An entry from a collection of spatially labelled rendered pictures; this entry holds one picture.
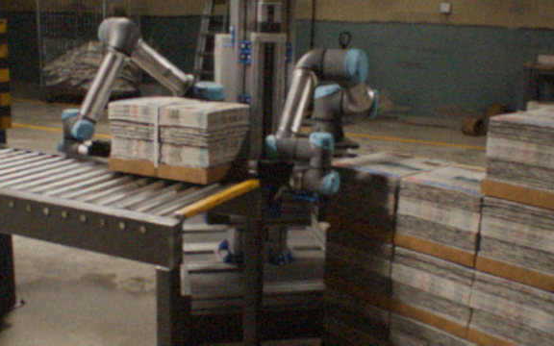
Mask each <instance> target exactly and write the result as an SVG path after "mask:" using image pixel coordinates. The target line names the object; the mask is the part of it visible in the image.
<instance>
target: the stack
mask: <svg viewBox="0 0 554 346"><path fill-rule="evenodd" d="M363 157H364V158H363ZM454 164H457V163H454V162H450V161H442V160H436V159H431V158H426V157H421V156H416V155H410V154H405V153H398V152H384V153H379V154H374V155H370V156H366V157H365V156H361V157H360V158H355V159H349V160H344V161H337V162H333V171H335V172H337V173H339V175H340V185H339V189H338V191H337V192H336V193H335V194H328V195H327V197H328V206H327V210H328V212H329V213H332V214H335V215H339V216H342V217H346V218H350V219H353V220H357V221H360V222H364V223H366V224H370V225H373V226H377V227H380V228H384V229H387V230H390V231H394V230H396V231H397V232H399V233H401V234H405V235H411V236H415V237H418V238H422V239H425V240H429V241H432V242H436V243H438V244H442V245H445V246H449V247H452V248H457V249H460V250H464V251H467V252H470V253H473V254H474V256H475V253H477V252H478V253H479V254H478V256H482V257H485V258H489V259H492V260H498V261H502V262H505V263H509V264H511V265H515V266H518V267H522V268H525V269H529V270H532V271H536V272H539V273H543V274H545V275H549V276H553V277H554V210H553V209H550V208H545V207H541V206H536V205H532V204H527V203H523V202H519V201H514V200H510V199H505V198H501V197H496V196H492V195H488V194H484V193H481V184H482V179H483V178H484V176H485V175H487V173H486V171H487V169H486V168H481V167H475V166H468V165H460V164H457V165H454ZM325 234H326V236H325V237H326V239H325V241H326V242H325V244H326V245H325V246H326V247H325V250H324V251H325V266H324V270H325V271H326V272H325V274H328V275H331V276H334V277H337V278H339V279H342V280H345V281H348V282H350V283H353V284H357V285H360V286H363V287H366V288H368V290H371V291H374V292H377V293H379V294H382V295H385V296H387V297H391V299H392V300H395V301H398V302H400V303H403V304H406V305H409V306H411V307H414V308H417V309H421V310H424V311H427V312H430V313H432V314H435V315H437V316H439V317H442V318H444V319H447V320H450V321H453V322H456V323H459V324H461V325H464V326H467V327H468V326H469V327H470V328H471V329H474V330H476V331H479V332H482V333H485V334H489V335H492V336H494V337H497V338H500V339H503V340H505V341H508V342H511V343H514V344H515V345H518V346H554V292H551V291H547V290H544V289H540V288H537V287H534V286H531V285H528V284H522V283H519V282H518V281H515V280H512V279H509V278H505V277H502V276H499V275H495V274H492V273H489V272H486V271H483V270H479V269H476V268H475V266H474V267H472V266H469V265H466V264H462V263H459V262H456V261H452V260H449V259H443V258H440V257H436V256H433V255H429V254H426V253H423V252H419V251H417V250H414V249H410V248H407V247H403V246H400V245H397V244H393V243H389V242H386V241H384V240H380V239H377V238H374V237H370V236H367V235H361V234H358V233H355V232H351V231H348V230H345V229H343V228H339V227H336V226H333V225H330V226H327V227H326V229H325ZM324 294H326V295H324V296H325V298H324V299H325V300H323V301H324V302H323V306H324V309H323V314H324V317H323V318H324V320H323V321H324V324H323V326H324V327H323V328H324V329H323V332H324V333H326V334H328V335H330V336H332V337H335V338H337V339H339V340H341V341H343V342H345V343H348V344H350V345H352V346H482V345H479V344H477V343H474V342H471V341H469V340H467V339H464V338H461V337H459V336H456V335H454V334H449V333H447V332H444V331H442V330H439V329H436V328H434V327H431V326H429V325H426V324H424V323H421V322H418V321H416V320H414V319H412V318H409V317H406V316H404V315H401V314H399V313H396V312H393V311H391V310H389V309H386V308H383V307H381V306H378V305H375V304H373V303H370V302H368V301H366V300H363V299H360V298H358V297H355V296H352V295H350V294H347V293H344V292H342V290H339V289H336V288H334V287H331V286H329V285H326V286H325V293H324Z"/></svg>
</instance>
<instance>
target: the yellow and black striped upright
mask: <svg viewBox="0 0 554 346"><path fill-rule="evenodd" d="M11 116H12V112H11V96H10V79H9V61H8V44H7V31H6V20H4V19H0V130H5V129H10V128H11V127H12V118H11Z"/></svg>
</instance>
